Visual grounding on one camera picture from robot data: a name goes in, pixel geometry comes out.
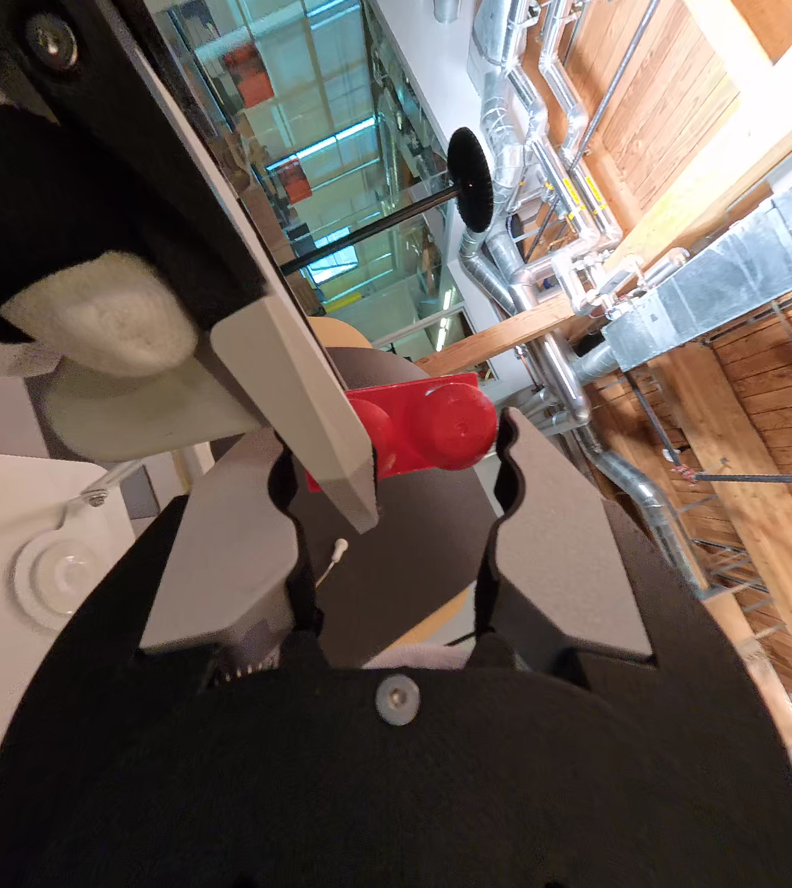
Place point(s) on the silver ventilation ducts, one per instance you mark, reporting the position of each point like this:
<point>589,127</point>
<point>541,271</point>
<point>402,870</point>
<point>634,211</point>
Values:
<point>548,104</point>

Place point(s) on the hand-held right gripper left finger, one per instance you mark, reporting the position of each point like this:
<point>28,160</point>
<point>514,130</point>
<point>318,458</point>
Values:
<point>222,555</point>

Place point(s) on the orange machine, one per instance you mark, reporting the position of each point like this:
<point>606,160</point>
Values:
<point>295,182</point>
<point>250,76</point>

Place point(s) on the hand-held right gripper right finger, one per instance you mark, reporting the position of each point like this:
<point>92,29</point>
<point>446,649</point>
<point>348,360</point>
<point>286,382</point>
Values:
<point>569,555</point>

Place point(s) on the red toy brick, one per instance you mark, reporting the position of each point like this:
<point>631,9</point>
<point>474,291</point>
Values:
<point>444,423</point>

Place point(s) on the black floor lamp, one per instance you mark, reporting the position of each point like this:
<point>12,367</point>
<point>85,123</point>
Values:
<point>471,177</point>

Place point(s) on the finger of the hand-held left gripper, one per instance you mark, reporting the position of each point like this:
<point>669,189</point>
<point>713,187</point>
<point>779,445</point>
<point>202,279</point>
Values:
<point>306,416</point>

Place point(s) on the person's left hand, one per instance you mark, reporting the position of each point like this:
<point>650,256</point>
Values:
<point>111,312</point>

